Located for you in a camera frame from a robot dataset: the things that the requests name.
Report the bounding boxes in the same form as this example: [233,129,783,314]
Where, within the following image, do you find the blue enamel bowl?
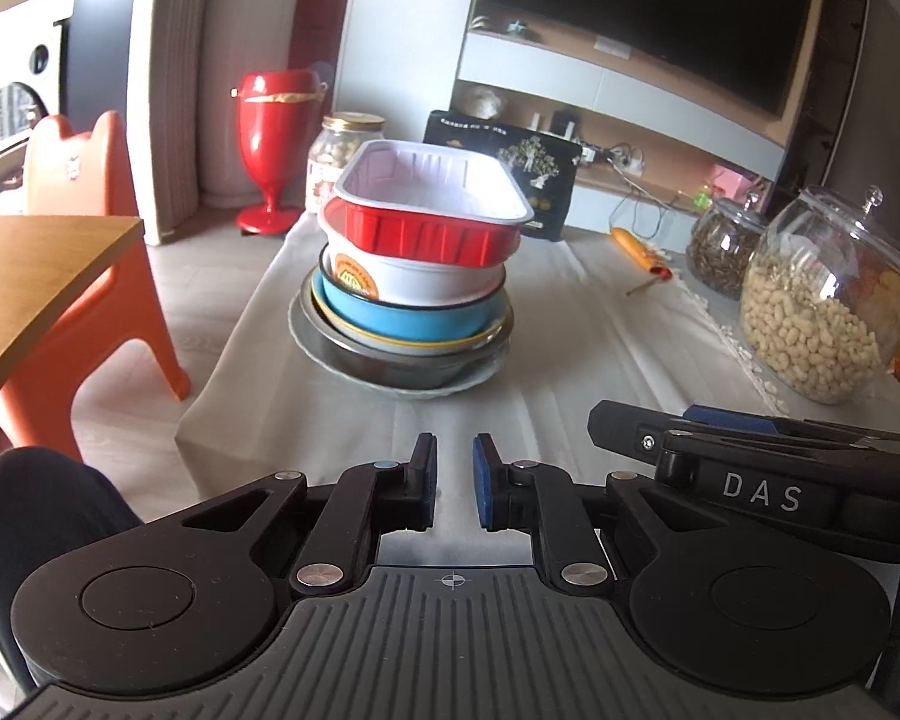
[311,270,512,350]

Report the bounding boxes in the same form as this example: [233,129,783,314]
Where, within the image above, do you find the black snack bag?
[422,110,580,242]

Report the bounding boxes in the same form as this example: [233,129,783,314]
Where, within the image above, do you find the person's dark trouser leg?
[0,446,145,691]

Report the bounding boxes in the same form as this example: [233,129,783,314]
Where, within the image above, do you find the black television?
[469,0,817,119]

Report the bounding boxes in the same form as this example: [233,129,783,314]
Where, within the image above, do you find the white floor air conditioner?
[130,0,220,242]

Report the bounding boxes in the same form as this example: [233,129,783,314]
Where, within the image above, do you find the small peanut jar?
[305,112,386,215]

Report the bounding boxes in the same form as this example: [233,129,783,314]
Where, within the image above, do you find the glass sunflower seed jar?
[686,191,772,301]

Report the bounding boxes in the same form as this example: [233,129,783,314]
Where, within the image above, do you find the large glass peanut jar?
[740,185,900,404]

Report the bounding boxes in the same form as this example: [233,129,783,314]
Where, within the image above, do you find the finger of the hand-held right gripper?
[682,404,900,455]
[589,400,900,467]

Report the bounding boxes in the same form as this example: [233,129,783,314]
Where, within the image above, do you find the crumpled plastic bag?
[457,84,505,122]

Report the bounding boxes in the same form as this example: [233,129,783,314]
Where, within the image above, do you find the wooden table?
[0,216,146,422]

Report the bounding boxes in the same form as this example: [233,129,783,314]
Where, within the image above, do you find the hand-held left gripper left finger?
[142,433,437,601]

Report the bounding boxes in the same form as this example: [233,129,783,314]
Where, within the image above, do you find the stainless steel bowl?
[300,286,512,389]

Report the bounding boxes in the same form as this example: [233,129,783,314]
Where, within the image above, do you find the white shelf cabinet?
[450,0,875,242]

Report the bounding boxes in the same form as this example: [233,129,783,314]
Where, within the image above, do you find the grey fringed tablecloth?
[176,210,900,488]

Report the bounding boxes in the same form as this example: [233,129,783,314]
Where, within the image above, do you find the orange plastic chair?
[0,111,193,458]

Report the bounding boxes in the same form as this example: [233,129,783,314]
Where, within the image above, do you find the white tall cabinet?
[334,0,490,125]

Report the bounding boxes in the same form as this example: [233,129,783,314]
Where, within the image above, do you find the red goblet-shaped bin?
[230,69,329,237]

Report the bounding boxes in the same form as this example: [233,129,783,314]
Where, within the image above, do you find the red foil tray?
[336,140,533,269]

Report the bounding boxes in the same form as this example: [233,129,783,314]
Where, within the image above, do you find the white washing machine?
[0,0,70,197]

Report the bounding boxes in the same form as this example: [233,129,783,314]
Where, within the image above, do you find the pink box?
[709,163,755,200]

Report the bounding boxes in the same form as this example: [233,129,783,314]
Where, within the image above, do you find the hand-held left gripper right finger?
[472,433,721,601]

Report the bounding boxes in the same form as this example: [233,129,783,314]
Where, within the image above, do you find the white plastic bowl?
[319,202,509,307]

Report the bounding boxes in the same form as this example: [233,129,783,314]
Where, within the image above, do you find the red drawer cabinet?
[300,0,358,85]

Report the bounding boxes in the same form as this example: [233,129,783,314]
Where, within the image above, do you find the orange snack pack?
[609,227,673,280]

